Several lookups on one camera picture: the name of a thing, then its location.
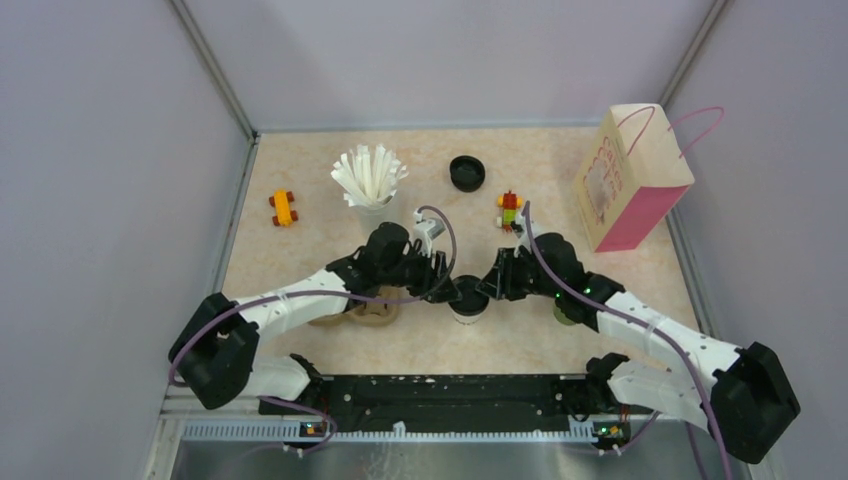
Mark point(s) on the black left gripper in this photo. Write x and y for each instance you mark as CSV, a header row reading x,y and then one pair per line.
x,y
436,285

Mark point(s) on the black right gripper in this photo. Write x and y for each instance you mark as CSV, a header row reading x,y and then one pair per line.
x,y
500,281

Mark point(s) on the black coffee cup lid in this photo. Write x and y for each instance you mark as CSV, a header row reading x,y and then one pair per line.
x,y
471,300

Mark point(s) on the white paper coffee cup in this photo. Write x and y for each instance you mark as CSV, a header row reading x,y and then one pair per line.
x,y
466,319

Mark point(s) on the beige pink cake bag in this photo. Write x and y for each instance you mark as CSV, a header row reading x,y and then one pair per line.
x,y
633,174

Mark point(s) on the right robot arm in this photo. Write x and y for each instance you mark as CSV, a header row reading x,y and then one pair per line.
x,y
741,396

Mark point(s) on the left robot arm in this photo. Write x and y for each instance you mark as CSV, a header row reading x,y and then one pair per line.
x,y
215,355

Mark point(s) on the brown cardboard cup carrier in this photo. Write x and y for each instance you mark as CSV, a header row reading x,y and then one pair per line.
x,y
367,314

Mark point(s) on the red green toy car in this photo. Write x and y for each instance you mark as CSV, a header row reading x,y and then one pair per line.
x,y
510,205

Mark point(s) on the white straw holder cup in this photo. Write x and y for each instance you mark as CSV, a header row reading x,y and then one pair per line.
x,y
371,218

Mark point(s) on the white wrapped straws bundle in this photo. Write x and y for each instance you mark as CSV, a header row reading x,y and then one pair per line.
x,y
369,176

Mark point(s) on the orange red toy car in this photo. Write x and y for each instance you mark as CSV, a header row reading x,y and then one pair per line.
x,y
284,215

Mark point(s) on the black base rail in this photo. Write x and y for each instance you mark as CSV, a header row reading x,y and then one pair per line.
x,y
460,403

